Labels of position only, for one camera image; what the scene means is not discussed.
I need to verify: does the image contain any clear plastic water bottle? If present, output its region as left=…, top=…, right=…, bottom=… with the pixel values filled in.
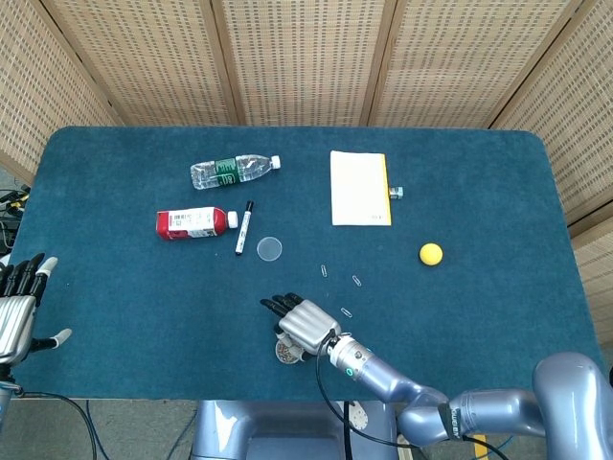
left=190, top=153, right=283, bottom=191

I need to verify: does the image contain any black white marker pen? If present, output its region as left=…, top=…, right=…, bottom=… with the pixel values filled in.
left=234, top=200, right=256, bottom=257

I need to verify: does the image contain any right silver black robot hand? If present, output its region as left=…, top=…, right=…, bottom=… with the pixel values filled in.
left=261, top=291, right=344, bottom=363

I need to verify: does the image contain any clear jar of paperclips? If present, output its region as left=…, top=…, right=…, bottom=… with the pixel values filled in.
left=274, top=334, right=310, bottom=365

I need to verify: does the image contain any white notepad yellow edge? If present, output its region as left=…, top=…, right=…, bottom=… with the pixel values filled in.
left=329, top=149, right=393, bottom=227

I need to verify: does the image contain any blue-grey robot torso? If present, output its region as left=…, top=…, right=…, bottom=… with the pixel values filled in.
left=191, top=400, right=401, bottom=460

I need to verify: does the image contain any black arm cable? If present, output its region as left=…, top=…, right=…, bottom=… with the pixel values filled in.
left=314, top=330, right=509, bottom=460
left=11, top=390, right=100, bottom=460

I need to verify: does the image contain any yellow ball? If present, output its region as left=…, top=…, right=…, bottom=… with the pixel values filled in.
left=419, top=242, right=444, bottom=266

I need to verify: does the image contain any blue floor cable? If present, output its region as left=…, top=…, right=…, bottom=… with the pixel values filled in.
left=85, top=401, right=111, bottom=460

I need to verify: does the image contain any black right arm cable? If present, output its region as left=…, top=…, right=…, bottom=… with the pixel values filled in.
left=314, top=330, right=509, bottom=460

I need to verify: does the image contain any woven folding screen panel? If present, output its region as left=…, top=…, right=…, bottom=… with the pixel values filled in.
left=40, top=0, right=245, bottom=128
left=361, top=0, right=590, bottom=129
left=210, top=0, right=398, bottom=128
left=0, top=0, right=125, bottom=186
left=490, top=0, right=613, bottom=332

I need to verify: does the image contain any clear round plastic lid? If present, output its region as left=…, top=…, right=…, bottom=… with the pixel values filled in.
left=256, top=236, right=284, bottom=263

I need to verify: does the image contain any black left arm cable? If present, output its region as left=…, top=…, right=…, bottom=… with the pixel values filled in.
left=11, top=390, right=100, bottom=460

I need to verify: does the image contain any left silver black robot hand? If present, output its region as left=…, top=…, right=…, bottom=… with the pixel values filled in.
left=0, top=252, right=73, bottom=368

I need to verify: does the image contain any red juice bottle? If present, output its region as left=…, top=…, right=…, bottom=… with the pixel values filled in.
left=155, top=206, right=239, bottom=242

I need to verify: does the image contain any black cable tangle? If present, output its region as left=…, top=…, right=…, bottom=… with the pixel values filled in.
left=0, top=185, right=33, bottom=258

